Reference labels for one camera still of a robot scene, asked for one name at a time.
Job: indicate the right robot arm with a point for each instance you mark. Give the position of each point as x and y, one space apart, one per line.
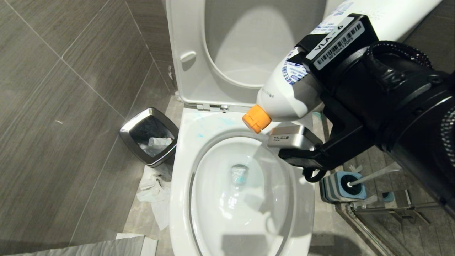
408 117

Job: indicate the metal shower door frame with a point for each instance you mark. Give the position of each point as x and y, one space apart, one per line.
366 231

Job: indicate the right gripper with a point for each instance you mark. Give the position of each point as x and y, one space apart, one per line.
339 41

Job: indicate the white toilet seat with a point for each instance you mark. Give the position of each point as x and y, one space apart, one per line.
188 80

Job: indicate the crumpled white tissue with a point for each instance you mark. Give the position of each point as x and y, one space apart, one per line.
156 193
158 144

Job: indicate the white toilet brush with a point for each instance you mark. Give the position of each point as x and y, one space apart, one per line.
373 175

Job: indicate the steel trash bin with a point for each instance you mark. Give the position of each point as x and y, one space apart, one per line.
132 128

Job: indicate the blue grey brush holder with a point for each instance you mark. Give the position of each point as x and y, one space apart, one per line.
332 188

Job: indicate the white cleaner bottle orange cap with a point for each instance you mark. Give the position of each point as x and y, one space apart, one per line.
284 96

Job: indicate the white toilet bowl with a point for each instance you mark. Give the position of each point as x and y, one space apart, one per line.
185 177

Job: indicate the white toilet lid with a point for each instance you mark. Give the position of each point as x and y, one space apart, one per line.
249 39

